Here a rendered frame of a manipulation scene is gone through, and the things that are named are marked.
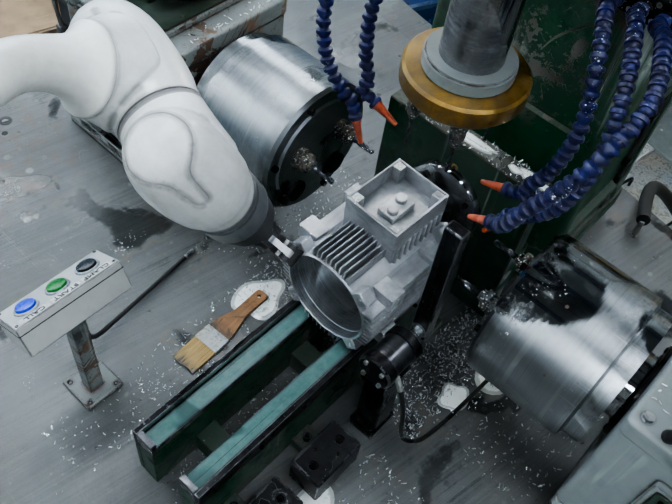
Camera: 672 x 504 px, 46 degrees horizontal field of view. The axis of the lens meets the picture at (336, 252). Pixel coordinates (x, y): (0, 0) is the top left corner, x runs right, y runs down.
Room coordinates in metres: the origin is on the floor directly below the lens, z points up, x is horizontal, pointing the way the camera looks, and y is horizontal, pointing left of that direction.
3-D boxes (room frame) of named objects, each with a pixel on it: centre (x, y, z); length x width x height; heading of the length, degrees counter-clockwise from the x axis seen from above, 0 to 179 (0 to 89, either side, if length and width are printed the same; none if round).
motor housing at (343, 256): (0.75, -0.05, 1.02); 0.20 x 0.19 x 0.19; 144
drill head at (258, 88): (1.03, 0.18, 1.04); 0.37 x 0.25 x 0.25; 55
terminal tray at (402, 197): (0.78, -0.08, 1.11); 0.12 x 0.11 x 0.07; 144
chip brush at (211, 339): (0.71, 0.17, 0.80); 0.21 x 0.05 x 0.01; 148
